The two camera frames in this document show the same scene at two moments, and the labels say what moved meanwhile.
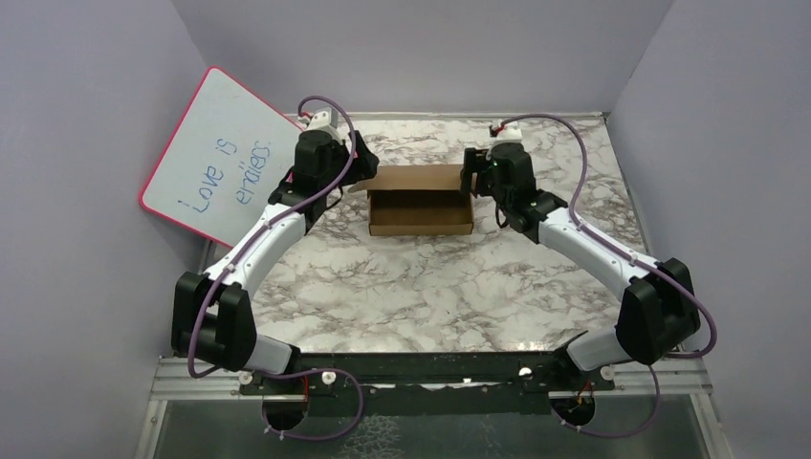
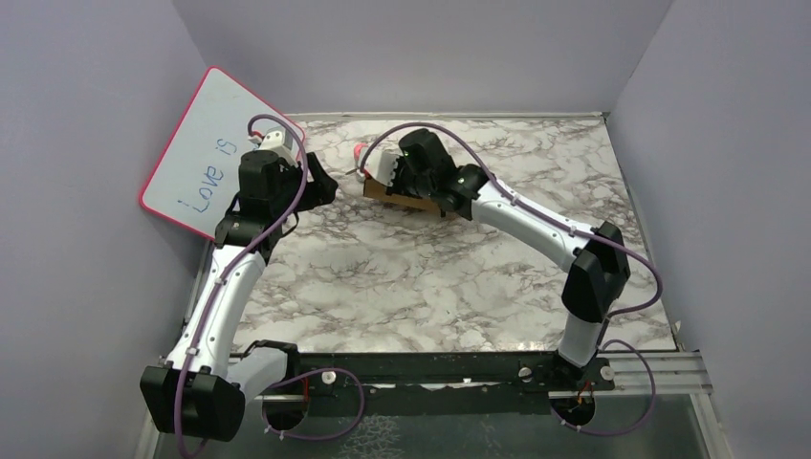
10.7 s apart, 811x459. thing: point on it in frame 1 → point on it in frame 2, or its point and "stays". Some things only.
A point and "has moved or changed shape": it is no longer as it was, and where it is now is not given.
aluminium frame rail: [169, 380] stays
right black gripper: [472, 163] → [395, 189]
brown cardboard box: [413, 200] has moved or changed shape
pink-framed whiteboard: [230, 150] stays
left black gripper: [363, 165] → [323, 187]
